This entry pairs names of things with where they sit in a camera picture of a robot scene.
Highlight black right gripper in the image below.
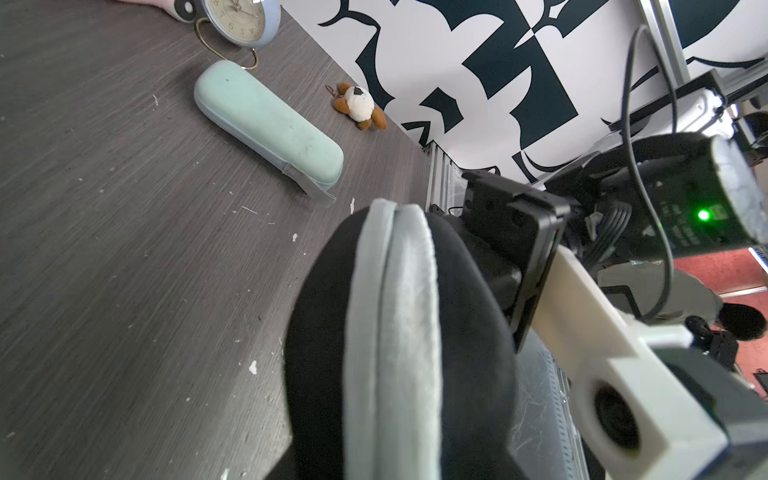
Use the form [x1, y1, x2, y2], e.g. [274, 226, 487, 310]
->
[428, 171, 571, 350]

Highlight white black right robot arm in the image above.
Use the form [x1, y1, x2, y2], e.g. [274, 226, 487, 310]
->
[443, 114, 767, 347]

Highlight brown white plush dog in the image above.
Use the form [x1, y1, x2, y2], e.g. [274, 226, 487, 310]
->
[325, 82, 387, 131]

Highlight blue round alarm clock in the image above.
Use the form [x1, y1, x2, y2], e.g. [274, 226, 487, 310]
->
[194, 0, 282, 71]

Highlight pink plush pig toy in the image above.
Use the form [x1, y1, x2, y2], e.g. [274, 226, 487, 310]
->
[119, 0, 197, 24]

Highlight aluminium cage frame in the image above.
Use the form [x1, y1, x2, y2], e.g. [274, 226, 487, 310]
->
[637, 1, 767, 86]

